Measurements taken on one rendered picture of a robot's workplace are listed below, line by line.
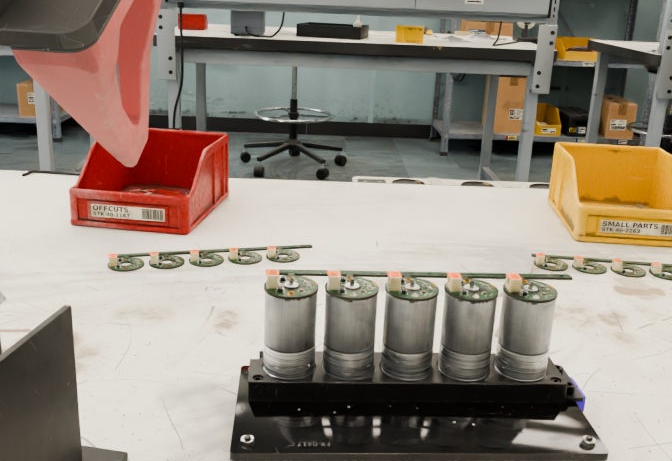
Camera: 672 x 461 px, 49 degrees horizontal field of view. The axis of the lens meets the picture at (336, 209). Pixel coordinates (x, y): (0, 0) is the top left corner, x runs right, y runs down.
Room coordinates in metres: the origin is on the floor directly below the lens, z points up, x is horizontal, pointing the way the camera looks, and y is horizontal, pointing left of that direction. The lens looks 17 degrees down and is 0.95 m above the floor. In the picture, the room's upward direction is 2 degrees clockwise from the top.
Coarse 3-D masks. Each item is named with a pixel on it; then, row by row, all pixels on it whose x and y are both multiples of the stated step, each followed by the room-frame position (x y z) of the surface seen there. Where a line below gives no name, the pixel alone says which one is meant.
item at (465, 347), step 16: (464, 288) 0.32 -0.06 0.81; (448, 304) 0.31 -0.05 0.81; (464, 304) 0.31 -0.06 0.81; (480, 304) 0.30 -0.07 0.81; (448, 320) 0.31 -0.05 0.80; (464, 320) 0.31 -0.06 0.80; (480, 320) 0.31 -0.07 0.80; (448, 336) 0.31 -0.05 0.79; (464, 336) 0.31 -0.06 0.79; (480, 336) 0.31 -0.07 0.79; (448, 352) 0.31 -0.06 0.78; (464, 352) 0.30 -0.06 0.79; (480, 352) 0.31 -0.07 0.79; (448, 368) 0.31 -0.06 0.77; (464, 368) 0.30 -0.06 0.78; (480, 368) 0.31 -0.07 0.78
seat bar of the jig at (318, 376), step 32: (320, 352) 0.33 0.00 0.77; (256, 384) 0.29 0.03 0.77; (288, 384) 0.30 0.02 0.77; (320, 384) 0.30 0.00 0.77; (352, 384) 0.30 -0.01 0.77; (384, 384) 0.30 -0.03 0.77; (416, 384) 0.30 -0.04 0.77; (448, 384) 0.30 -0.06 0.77; (480, 384) 0.30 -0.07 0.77; (512, 384) 0.30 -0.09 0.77; (544, 384) 0.30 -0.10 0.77
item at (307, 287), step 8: (280, 280) 0.32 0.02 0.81; (288, 280) 0.32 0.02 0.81; (296, 280) 0.32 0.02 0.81; (304, 280) 0.32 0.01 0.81; (312, 280) 0.32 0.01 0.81; (264, 288) 0.31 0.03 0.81; (280, 288) 0.30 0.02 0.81; (304, 288) 0.31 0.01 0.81; (312, 288) 0.31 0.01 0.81; (280, 296) 0.30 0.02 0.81; (288, 296) 0.30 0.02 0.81; (296, 296) 0.30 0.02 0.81; (304, 296) 0.30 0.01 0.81
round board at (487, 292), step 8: (480, 280) 0.33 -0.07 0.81; (448, 288) 0.32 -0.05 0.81; (480, 288) 0.32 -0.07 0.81; (488, 288) 0.32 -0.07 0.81; (496, 288) 0.32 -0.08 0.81; (456, 296) 0.31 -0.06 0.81; (464, 296) 0.31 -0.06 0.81; (480, 296) 0.31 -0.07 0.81; (488, 296) 0.31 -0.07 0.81; (496, 296) 0.31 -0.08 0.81
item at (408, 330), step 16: (416, 288) 0.31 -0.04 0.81; (400, 304) 0.30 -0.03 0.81; (416, 304) 0.30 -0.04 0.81; (432, 304) 0.31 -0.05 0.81; (384, 320) 0.31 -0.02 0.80; (400, 320) 0.30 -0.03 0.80; (416, 320) 0.30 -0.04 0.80; (432, 320) 0.31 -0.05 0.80; (384, 336) 0.31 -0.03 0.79; (400, 336) 0.30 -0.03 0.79; (416, 336) 0.30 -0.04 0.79; (432, 336) 0.31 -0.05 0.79; (384, 352) 0.31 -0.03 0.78; (400, 352) 0.30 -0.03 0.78; (416, 352) 0.30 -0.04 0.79; (432, 352) 0.31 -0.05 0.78; (384, 368) 0.31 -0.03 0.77; (400, 368) 0.30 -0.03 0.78; (416, 368) 0.30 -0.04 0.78
